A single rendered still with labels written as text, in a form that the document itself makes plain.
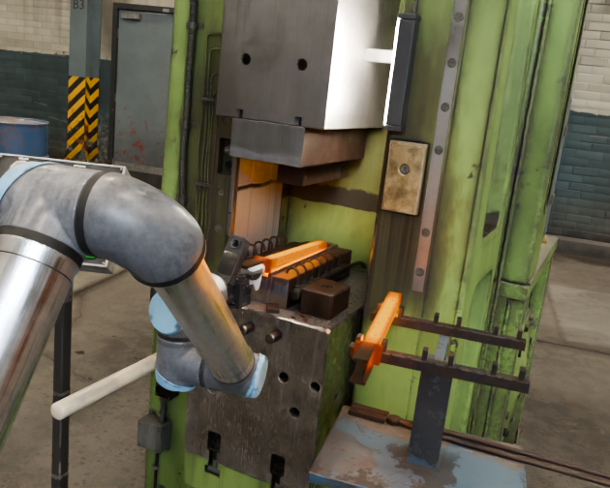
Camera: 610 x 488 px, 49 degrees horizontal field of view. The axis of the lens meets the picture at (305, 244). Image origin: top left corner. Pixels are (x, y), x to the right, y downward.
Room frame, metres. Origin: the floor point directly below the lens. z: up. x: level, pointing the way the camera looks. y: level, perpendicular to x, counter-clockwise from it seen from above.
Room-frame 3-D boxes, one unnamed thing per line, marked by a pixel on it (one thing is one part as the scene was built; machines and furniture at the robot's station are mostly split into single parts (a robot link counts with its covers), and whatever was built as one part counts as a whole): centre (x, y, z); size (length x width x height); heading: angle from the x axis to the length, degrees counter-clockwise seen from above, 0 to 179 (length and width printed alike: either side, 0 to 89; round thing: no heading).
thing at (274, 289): (1.81, 0.03, 0.96); 0.42 x 0.20 x 0.09; 156
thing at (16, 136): (5.81, 2.62, 0.44); 0.59 x 0.59 x 0.88
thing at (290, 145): (1.81, 0.03, 1.32); 0.42 x 0.20 x 0.10; 156
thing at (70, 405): (1.68, 0.47, 0.62); 0.44 x 0.05 x 0.05; 156
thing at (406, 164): (1.61, -0.22, 1.27); 0.09 x 0.02 x 0.17; 66
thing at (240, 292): (1.46, 0.17, 0.99); 0.12 x 0.08 x 0.09; 156
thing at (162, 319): (1.30, 0.24, 0.99); 0.12 x 0.09 x 0.10; 156
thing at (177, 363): (1.30, 0.23, 0.88); 0.12 x 0.09 x 0.12; 76
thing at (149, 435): (1.88, 0.40, 0.36); 0.09 x 0.07 x 0.12; 66
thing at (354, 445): (1.21, -0.28, 0.75); 0.40 x 0.30 x 0.02; 75
